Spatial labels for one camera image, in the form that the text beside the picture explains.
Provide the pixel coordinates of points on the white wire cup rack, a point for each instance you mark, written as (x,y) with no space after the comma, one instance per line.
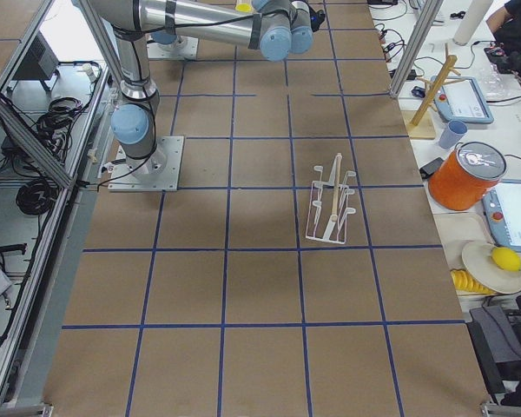
(329,208)

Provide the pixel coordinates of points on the wooden mug tree stand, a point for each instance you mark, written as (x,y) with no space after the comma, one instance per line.
(419,123)

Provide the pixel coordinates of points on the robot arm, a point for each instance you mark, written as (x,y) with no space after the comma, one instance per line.
(275,28)

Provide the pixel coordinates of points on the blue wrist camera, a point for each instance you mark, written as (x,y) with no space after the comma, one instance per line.
(317,18)

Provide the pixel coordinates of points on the teach pendant tablet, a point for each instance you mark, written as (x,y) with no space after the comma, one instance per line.
(460,98)
(502,207)

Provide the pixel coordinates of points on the orange bucket with lid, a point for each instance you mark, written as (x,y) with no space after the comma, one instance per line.
(466,175)

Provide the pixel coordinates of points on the yellow lemon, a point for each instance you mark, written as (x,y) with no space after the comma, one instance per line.
(506,259)

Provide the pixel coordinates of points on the yellow plastic cup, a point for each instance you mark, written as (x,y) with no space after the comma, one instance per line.
(244,6)

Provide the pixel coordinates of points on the blue cup on desk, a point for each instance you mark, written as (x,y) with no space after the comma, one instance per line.
(452,134)

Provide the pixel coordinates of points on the beige plate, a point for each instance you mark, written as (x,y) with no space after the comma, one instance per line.
(476,257)

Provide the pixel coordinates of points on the yellow coiled toy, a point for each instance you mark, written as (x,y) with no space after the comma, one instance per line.
(464,281)

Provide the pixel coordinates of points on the aluminium frame post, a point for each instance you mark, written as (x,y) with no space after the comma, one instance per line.
(414,44)

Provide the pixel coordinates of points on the black power adapter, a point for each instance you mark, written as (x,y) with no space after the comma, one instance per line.
(427,170)

